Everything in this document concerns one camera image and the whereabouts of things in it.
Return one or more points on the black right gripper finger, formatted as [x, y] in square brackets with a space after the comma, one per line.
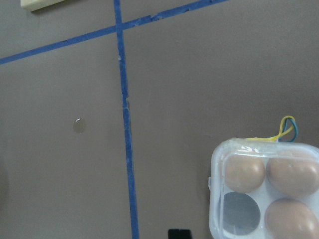
[179, 234]

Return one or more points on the clear plastic egg box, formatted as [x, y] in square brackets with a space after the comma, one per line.
[234, 215]

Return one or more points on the brown egg from bowl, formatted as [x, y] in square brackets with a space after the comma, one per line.
[291, 219]

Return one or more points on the brown egg in box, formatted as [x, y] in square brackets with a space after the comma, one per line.
[294, 172]
[243, 173]

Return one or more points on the bamboo cutting board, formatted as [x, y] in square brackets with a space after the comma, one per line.
[33, 5]

